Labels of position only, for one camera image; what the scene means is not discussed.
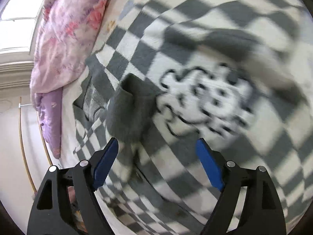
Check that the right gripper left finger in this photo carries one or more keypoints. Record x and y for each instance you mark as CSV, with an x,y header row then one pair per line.
x,y
65,202

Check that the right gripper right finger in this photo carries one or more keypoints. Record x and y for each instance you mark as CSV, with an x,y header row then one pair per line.
x,y
248,201

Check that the grey white checkered sweater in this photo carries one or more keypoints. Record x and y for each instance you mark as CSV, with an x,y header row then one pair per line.
x,y
174,71

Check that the purple pillow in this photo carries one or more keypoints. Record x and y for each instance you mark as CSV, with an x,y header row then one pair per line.
x,y
49,107

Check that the pink purple floral quilt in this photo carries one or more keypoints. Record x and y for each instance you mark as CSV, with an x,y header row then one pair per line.
x,y
65,38

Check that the white fleece bed blanket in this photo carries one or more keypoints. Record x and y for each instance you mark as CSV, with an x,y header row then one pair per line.
x,y
73,90

